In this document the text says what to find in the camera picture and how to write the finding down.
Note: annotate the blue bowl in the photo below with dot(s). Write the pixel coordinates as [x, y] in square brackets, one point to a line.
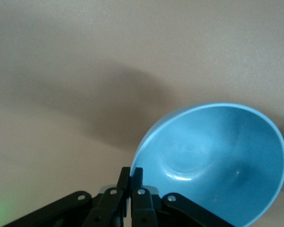
[215, 153]

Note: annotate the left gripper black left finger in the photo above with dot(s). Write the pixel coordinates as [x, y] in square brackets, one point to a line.
[109, 205]

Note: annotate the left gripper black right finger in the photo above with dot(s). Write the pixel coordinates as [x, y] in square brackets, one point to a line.
[143, 208]

